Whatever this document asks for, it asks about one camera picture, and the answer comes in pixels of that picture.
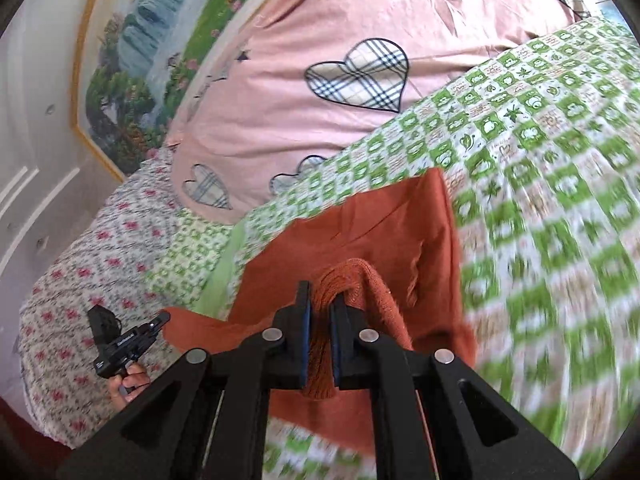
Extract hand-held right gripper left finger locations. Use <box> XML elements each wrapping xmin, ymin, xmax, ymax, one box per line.
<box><xmin>56</xmin><ymin>280</ymin><xmax>313</xmax><ymax>480</ymax></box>

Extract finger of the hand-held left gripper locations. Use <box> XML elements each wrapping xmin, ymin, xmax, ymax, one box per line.
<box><xmin>145</xmin><ymin>310</ymin><xmax>171</xmax><ymax>335</ymax></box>

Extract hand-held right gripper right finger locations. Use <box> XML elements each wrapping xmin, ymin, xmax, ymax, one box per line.
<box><xmin>330</xmin><ymin>294</ymin><xmax>581</xmax><ymax>480</ymax></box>

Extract rust orange knit sweater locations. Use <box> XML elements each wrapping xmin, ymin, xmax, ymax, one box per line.
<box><xmin>162</xmin><ymin>167</ymin><xmax>478</xmax><ymax>456</ymax></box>

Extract person's left hand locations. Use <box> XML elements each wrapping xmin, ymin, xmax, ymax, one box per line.
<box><xmin>107</xmin><ymin>361</ymin><xmax>151</xmax><ymax>410</ymax></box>

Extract white floral bed sheet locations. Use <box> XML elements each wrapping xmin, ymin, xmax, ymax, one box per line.
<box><xmin>17</xmin><ymin>147</ymin><xmax>241</xmax><ymax>448</ymax></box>

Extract green checkered printed blanket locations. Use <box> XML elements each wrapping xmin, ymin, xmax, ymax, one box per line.
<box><xmin>145</xmin><ymin>15</ymin><xmax>640</xmax><ymax>480</ymax></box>

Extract pink quilt with plaid hearts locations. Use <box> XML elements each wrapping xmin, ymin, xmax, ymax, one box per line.
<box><xmin>165</xmin><ymin>0</ymin><xmax>593</xmax><ymax>223</ymax></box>

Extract landscape wall painting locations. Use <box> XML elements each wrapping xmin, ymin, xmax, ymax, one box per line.
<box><xmin>70</xmin><ymin>0</ymin><xmax>313</xmax><ymax>183</ymax></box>

